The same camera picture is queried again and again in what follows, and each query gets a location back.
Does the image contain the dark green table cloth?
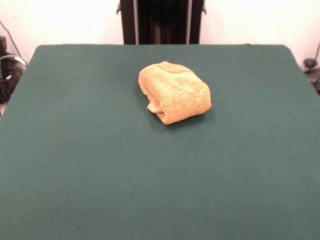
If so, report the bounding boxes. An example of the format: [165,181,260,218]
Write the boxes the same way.
[0,44,320,240]

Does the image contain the black floor equipment pile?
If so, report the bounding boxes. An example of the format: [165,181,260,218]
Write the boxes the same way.
[0,36,29,104]

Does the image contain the black plug with cable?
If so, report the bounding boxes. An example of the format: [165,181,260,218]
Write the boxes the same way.
[303,57,320,95]

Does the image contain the tan terry towel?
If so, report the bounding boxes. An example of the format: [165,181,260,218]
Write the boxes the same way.
[138,60,213,125]

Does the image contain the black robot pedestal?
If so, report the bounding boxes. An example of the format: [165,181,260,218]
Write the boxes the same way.
[117,0,208,45]

